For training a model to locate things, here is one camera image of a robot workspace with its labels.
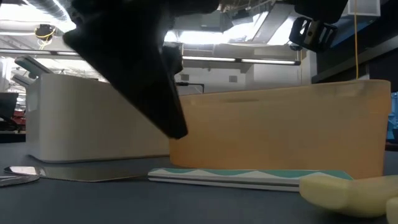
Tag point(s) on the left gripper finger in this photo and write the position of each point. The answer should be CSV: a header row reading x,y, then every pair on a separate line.
x,y
133,62
174,57

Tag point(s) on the white plastic bin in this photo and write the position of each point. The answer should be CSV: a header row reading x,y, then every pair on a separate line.
x,y
93,124

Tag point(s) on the brown wooden tray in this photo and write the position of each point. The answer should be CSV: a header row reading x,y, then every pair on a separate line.
x,y
280,133

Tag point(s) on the white ceiling panel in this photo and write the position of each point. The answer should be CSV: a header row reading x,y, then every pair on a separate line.
x,y
365,7

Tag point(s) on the ceiling light strip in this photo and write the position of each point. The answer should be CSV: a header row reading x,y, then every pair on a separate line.
x,y
248,60

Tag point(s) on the blue-lit window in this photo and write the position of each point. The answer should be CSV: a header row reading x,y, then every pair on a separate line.
x,y
393,118

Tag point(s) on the dark office chair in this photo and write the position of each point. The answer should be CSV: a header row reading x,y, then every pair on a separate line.
x,y
7,105

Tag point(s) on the grey wall vent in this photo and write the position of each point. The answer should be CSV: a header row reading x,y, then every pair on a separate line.
x,y
185,77
233,79

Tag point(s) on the black stand frame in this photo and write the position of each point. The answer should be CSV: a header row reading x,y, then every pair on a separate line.
x,y
189,83

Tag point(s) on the ribbed silver duct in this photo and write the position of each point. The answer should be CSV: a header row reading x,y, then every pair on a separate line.
x,y
53,9

